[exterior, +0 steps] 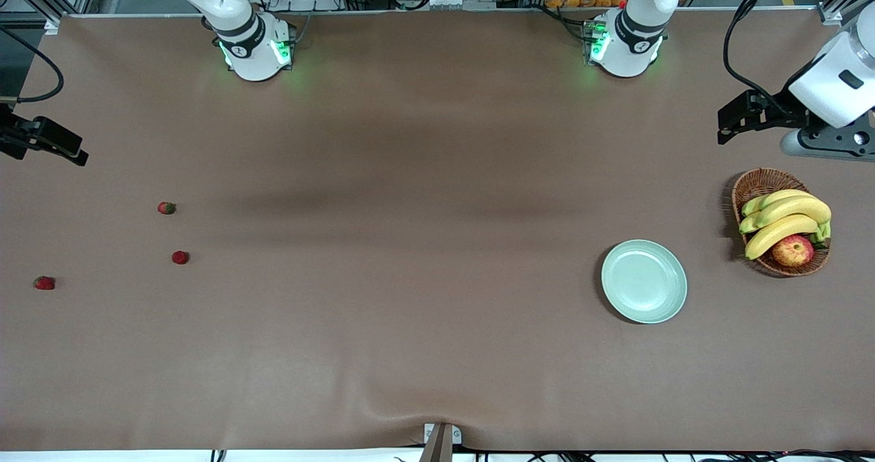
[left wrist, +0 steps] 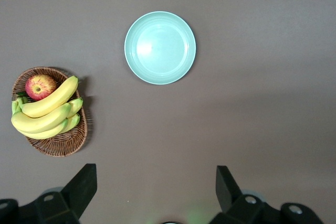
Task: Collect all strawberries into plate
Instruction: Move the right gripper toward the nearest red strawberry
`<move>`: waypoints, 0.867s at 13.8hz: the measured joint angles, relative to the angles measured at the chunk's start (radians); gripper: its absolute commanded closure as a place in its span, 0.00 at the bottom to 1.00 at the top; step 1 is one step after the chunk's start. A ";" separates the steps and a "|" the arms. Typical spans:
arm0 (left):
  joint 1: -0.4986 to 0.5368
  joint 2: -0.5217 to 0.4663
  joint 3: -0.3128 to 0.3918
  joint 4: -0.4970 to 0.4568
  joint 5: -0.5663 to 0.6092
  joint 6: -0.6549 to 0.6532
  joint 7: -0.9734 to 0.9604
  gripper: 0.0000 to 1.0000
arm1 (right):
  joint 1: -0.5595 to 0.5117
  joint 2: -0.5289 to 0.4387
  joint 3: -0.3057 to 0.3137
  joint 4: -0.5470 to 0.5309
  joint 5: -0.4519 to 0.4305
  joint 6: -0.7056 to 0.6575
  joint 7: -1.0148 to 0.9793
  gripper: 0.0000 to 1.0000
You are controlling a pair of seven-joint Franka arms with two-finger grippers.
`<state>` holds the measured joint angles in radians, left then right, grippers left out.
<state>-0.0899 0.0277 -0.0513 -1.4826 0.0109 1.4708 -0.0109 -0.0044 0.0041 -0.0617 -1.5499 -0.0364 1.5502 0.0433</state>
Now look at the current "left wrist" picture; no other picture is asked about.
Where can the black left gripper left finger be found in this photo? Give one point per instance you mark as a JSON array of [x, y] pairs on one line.
[[81, 190]]

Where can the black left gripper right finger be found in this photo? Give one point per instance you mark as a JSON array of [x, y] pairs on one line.
[[225, 190]]

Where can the light green round plate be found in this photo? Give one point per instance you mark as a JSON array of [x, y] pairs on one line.
[[160, 48]]

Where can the brown wicker basket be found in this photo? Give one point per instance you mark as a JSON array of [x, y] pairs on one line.
[[60, 145]]

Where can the yellow banana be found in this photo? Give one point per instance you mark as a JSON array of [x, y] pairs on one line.
[[47, 133], [76, 104], [50, 100], [39, 121]]

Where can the brown table mat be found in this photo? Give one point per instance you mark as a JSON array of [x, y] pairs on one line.
[[236, 103]]

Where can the red yellow apple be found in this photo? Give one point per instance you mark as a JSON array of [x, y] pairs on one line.
[[39, 87]]

